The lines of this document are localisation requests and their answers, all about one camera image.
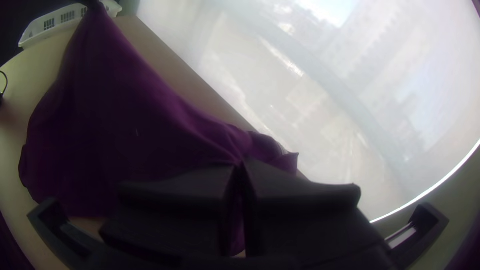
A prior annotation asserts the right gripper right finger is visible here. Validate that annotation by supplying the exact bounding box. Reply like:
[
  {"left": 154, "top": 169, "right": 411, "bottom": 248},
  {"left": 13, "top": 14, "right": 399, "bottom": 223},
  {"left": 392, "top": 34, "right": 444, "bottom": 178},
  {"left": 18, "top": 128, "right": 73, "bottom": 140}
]
[{"left": 241, "top": 158, "right": 398, "bottom": 270}]

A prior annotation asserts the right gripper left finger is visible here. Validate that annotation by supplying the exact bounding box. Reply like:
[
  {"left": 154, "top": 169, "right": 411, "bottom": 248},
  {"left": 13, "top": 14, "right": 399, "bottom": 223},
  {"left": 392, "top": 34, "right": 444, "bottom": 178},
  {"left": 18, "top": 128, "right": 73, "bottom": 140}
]
[{"left": 99, "top": 164, "right": 242, "bottom": 260}]

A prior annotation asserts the dark t-shirt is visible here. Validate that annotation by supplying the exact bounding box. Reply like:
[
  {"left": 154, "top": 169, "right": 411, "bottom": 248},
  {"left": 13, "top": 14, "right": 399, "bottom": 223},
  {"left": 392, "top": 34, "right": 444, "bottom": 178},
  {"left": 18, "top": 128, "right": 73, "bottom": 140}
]
[{"left": 17, "top": 0, "right": 301, "bottom": 258}]

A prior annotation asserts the white laundry basket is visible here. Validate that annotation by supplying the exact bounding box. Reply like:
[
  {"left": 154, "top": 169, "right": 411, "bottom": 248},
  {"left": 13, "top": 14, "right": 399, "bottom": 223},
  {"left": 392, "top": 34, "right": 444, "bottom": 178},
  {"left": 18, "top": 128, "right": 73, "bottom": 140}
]
[{"left": 17, "top": 0, "right": 123, "bottom": 50}]

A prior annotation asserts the black cable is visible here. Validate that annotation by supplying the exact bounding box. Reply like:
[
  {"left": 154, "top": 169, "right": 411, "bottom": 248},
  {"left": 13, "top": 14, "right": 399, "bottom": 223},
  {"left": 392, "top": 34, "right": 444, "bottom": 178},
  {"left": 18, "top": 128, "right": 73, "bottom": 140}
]
[{"left": 0, "top": 70, "right": 9, "bottom": 107}]

